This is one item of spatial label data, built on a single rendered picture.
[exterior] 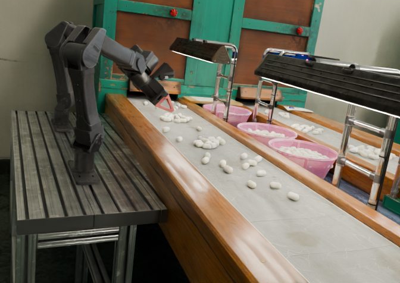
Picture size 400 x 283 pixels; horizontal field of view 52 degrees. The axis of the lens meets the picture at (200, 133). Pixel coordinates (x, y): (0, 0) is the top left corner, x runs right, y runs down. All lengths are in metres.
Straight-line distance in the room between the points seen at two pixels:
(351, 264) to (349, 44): 3.52
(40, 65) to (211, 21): 1.28
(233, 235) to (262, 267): 0.12
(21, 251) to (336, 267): 0.72
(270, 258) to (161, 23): 1.79
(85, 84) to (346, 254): 0.82
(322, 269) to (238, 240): 0.17
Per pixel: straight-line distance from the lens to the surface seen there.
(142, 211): 1.13
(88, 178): 1.30
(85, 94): 1.26
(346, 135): 1.25
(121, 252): 1.17
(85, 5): 3.12
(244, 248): 0.81
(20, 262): 1.13
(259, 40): 2.62
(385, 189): 1.51
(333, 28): 4.14
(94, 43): 1.23
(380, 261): 0.96
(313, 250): 0.92
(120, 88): 2.36
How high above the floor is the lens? 1.15
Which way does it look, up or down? 14 degrees down
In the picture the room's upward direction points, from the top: 7 degrees clockwise
